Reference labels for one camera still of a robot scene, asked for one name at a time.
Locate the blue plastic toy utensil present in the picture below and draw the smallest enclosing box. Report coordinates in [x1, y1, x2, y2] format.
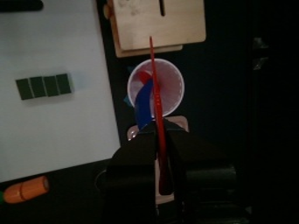
[134, 78, 156, 130]

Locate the red plastic cup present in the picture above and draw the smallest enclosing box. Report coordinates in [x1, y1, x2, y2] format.
[126, 58, 186, 118]

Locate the white cutting board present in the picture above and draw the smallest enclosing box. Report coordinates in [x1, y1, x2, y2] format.
[0, 0, 122, 184]

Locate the orange toy carrot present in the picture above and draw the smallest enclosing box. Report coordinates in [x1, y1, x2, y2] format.
[3, 175, 52, 205]

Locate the toy sushi roll piece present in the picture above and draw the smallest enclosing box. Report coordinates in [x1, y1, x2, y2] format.
[42, 74, 62, 97]
[15, 78, 34, 101]
[30, 76, 48, 99]
[55, 73, 74, 95]

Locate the blue tape piece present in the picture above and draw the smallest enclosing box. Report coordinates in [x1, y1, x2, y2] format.
[123, 94, 134, 107]

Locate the red plastic toy knife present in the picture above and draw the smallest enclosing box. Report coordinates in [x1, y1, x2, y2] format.
[148, 35, 174, 196]

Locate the wooden box with red drawer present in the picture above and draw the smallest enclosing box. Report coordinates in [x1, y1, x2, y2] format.
[103, 0, 207, 59]

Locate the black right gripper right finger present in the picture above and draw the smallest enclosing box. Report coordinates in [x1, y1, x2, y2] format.
[163, 117, 239, 224]

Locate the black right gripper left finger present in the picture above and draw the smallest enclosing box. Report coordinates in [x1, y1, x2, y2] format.
[102, 119, 162, 224]

